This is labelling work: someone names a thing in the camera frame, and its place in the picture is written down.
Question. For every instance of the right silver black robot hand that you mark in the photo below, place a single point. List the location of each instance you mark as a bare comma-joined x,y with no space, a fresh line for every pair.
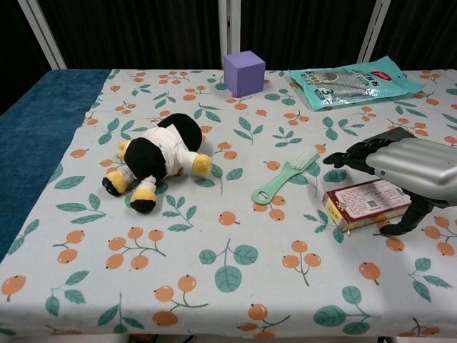
410,168

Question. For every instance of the red pink packet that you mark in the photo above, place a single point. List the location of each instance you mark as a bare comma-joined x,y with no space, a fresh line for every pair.
364,204

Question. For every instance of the teal cleaning cloth package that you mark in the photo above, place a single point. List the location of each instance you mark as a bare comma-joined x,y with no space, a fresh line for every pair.
350,85

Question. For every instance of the green plastic brush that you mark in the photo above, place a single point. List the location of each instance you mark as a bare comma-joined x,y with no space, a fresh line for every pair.
282,178

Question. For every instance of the purple foam cube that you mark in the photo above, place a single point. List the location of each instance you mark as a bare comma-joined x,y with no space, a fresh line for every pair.
244,75

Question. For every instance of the floral print tablecloth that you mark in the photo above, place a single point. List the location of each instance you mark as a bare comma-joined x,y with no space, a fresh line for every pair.
228,286

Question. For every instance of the black white plush toy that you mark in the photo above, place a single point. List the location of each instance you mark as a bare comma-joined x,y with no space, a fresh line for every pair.
150,153

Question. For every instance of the blue table cloth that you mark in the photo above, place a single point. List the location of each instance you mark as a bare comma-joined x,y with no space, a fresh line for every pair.
35,118

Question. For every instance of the white frame post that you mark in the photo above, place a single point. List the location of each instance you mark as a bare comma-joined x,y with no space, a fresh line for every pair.
373,32
44,35
229,32

